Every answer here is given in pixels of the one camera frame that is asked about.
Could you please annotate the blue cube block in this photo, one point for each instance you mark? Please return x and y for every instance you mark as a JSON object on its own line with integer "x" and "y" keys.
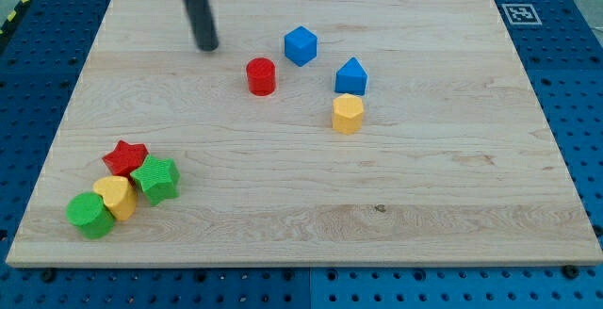
{"x": 301, "y": 46}

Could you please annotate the light wooden board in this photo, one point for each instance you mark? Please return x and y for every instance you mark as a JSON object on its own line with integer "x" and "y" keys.
{"x": 454, "y": 165}

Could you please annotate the yellow hexagonal prism block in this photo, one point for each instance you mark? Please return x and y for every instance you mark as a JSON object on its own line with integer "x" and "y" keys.
{"x": 347, "y": 114}

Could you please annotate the red cylinder block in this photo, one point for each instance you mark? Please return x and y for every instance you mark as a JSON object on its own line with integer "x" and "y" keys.
{"x": 261, "y": 76}

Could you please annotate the blue triangular prism block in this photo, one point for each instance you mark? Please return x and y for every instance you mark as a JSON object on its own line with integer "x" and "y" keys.
{"x": 351, "y": 78}

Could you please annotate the green star block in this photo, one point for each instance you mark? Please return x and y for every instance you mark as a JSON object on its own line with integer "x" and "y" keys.
{"x": 157, "y": 179}

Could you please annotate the red star block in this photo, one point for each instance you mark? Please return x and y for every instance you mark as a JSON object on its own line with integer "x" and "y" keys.
{"x": 125, "y": 158}

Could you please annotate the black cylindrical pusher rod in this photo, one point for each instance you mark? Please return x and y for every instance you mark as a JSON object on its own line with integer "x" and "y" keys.
{"x": 202, "y": 24}

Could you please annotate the yellow heart block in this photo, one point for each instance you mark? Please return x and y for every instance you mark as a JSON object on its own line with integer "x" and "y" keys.
{"x": 119, "y": 196}

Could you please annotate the green cylinder block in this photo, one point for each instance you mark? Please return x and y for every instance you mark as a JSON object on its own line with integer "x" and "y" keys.
{"x": 88, "y": 214}

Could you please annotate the white fiducial marker tag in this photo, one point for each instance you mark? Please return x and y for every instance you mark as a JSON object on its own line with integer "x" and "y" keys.
{"x": 521, "y": 14}

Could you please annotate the yellow black hazard tape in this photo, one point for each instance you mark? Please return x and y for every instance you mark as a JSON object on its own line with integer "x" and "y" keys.
{"x": 15, "y": 16}

